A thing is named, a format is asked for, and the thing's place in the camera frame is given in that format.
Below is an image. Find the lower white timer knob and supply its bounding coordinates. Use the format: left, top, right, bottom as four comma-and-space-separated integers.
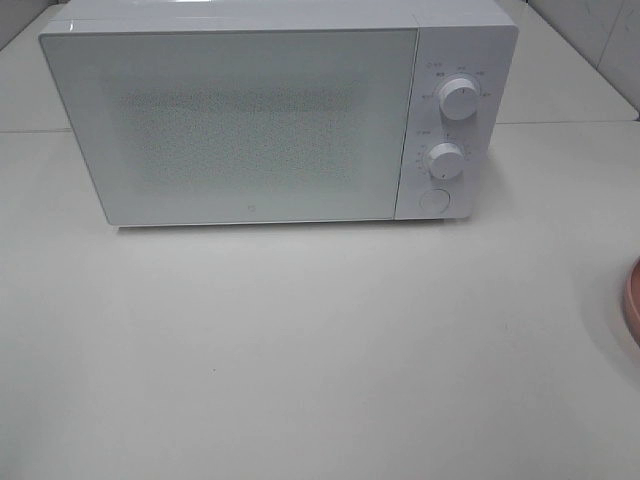
423, 143, 465, 180

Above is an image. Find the round white door button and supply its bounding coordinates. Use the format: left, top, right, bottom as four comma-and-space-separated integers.
419, 188, 451, 218

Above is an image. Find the white microwave oven body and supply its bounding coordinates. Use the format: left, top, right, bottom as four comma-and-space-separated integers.
38, 1, 518, 224

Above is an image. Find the white microwave door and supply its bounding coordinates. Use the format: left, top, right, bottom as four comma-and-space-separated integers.
41, 29, 417, 227

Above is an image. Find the upper white power knob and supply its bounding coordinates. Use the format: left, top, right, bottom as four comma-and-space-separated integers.
436, 74, 481, 121

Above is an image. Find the pink round plate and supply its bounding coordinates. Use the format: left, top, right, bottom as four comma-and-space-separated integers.
622, 259, 640, 345

